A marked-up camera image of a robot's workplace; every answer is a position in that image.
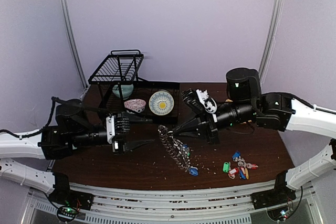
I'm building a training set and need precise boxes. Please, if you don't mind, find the black keyring disc with rings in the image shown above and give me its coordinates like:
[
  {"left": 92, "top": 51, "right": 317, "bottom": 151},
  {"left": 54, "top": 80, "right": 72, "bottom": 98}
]
[{"left": 157, "top": 125, "right": 191, "bottom": 173}]

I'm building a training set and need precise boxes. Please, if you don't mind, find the blue key tag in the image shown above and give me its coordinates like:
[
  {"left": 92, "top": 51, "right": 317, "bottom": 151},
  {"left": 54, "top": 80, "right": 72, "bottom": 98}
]
[
  {"left": 188, "top": 167, "right": 198, "bottom": 176},
  {"left": 232, "top": 151, "right": 240, "bottom": 162}
]

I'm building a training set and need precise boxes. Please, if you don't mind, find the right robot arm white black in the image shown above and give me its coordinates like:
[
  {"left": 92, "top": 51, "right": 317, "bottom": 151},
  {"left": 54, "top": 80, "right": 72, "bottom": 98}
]
[{"left": 168, "top": 68, "right": 335, "bottom": 209}]

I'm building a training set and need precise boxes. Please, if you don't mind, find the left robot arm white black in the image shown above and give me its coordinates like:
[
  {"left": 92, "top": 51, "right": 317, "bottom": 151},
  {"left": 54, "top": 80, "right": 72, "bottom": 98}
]
[{"left": 1, "top": 97, "right": 152, "bottom": 213}]

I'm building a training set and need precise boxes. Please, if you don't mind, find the pink patterned bowl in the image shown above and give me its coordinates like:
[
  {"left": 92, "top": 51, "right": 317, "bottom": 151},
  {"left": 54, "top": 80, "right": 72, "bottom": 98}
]
[{"left": 124, "top": 99, "right": 146, "bottom": 114}]

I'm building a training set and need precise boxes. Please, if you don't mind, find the teal ceramic bowl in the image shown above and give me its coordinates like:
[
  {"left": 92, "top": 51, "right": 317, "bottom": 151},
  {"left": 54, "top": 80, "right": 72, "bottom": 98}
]
[{"left": 112, "top": 84, "right": 134, "bottom": 100}]

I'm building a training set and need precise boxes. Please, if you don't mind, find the blue yellow patterned plate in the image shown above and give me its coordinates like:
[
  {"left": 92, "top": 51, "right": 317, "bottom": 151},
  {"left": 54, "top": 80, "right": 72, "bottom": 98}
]
[{"left": 149, "top": 90, "right": 175, "bottom": 116}]

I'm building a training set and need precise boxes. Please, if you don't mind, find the yellow dotted plate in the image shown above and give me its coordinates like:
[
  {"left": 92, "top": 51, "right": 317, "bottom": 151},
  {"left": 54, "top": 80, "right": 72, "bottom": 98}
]
[{"left": 225, "top": 99, "right": 255, "bottom": 125}]

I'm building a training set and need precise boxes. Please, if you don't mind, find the green key tag in pile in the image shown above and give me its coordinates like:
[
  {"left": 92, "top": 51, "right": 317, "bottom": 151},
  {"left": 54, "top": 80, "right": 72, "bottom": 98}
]
[{"left": 223, "top": 162, "right": 230, "bottom": 173}]

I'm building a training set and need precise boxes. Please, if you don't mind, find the blue key tag on disc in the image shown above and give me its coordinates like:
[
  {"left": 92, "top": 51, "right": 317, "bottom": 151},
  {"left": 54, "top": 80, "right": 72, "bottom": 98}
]
[{"left": 188, "top": 167, "right": 198, "bottom": 176}]

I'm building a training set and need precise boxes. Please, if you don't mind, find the red key tag in pile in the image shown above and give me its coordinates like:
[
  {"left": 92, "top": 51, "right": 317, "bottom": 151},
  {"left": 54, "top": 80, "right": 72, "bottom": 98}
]
[{"left": 228, "top": 167, "right": 239, "bottom": 179}]

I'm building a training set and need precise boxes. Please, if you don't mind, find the yellow key tag in pile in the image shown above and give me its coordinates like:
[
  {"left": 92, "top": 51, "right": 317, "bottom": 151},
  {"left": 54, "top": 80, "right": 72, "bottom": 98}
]
[{"left": 242, "top": 167, "right": 249, "bottom": 179}]

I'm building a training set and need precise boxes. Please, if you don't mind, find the red headed silver key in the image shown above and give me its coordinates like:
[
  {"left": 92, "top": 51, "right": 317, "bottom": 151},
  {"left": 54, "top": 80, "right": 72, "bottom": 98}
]
[{"left": 246, "top": 163, "right": 259, "bottom": 169}]

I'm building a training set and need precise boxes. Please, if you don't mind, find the left circuit board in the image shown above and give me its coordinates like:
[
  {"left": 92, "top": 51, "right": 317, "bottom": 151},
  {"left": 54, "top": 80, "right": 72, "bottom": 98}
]
[{"left": 56, "top": 206, "right": 79, "bottom": 222}]

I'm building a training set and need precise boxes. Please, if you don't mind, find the circuit board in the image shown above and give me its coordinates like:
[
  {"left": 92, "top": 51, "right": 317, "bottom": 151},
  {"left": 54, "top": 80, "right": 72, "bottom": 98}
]
[
  {"left": 56, "top": 206, "right": 79, "bottom": 222},
  {"left": 268, "top": 207, "right": 292, "bottom": 221}
]

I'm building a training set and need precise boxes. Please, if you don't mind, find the right circuit board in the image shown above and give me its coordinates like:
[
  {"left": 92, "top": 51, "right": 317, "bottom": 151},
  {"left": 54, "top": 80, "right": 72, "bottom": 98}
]
[{"left": 268, "top": 207, "right": 292, "bottom": 221}]

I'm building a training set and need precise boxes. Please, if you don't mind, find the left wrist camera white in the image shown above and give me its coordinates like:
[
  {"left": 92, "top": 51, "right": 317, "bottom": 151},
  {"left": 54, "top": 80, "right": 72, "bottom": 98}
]
[{"left": 106, "top": 115, "right": 116, "bottom": 144}]

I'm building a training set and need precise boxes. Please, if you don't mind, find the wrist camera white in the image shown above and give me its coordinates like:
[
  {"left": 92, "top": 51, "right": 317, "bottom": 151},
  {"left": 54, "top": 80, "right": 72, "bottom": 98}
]
[
  {"left": 106, "top": 115, "right": 116, "bottom": 144},
  {"left": 182, "top": 89, "right": 218, "bottom": 123}
]

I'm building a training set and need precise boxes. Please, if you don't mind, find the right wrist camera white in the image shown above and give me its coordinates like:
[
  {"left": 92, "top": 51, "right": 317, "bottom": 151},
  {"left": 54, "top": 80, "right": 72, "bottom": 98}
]
[{"left": 182, "top": 89, "right": 218, "bottom": 123}]

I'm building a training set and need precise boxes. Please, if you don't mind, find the black wire dish rack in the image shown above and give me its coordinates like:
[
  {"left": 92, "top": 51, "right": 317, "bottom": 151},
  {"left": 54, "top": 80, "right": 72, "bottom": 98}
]
[{"left": 88, "top": 49, "right": 180, "bottom": 124}]

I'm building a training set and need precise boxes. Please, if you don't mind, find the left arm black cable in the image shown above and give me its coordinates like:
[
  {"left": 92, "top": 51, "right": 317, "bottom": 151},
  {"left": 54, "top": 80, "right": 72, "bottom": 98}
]
[{"left": 0, "top": 97, "right": 111, "bottom": 141}]

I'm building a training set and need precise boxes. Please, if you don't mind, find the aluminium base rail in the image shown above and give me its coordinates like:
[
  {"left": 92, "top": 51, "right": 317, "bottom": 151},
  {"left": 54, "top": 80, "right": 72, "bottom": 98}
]
[{"left": 22, "top": 178, "right": 322, "bottom": 224}]

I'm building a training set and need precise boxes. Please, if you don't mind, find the right aluminium frame post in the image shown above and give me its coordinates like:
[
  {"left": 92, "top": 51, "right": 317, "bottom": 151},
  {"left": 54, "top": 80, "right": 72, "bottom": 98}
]
[{"left": 258, "top": 0, "right": 284, "bottom": 85}]

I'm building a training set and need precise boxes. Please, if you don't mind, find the aluminium frame post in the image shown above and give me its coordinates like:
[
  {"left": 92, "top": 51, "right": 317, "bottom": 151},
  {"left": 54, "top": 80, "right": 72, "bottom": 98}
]
[
  {"left": 60, "top": 0, "right": 88, "bottom": 90},
  {"left": 258, "top": 0, "right": 284, "bottom": 85}
]

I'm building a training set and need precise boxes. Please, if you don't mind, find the left aluminium frame post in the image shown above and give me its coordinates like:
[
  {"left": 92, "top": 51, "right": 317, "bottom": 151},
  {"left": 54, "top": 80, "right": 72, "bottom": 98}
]
[{"left": 60, "top": 0, "right": 88, "bottom": 90}]

